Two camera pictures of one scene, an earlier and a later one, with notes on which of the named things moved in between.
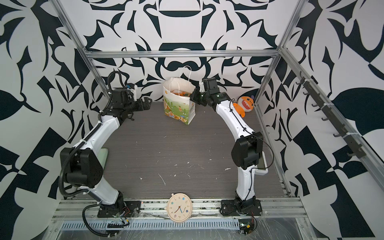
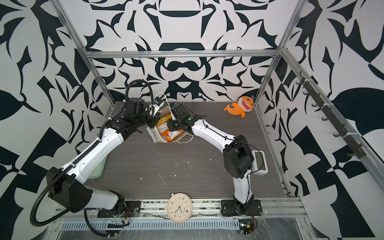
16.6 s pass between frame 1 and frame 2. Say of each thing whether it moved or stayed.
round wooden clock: stayed
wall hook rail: stayed
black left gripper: moved
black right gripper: moved
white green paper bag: moved
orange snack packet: moved
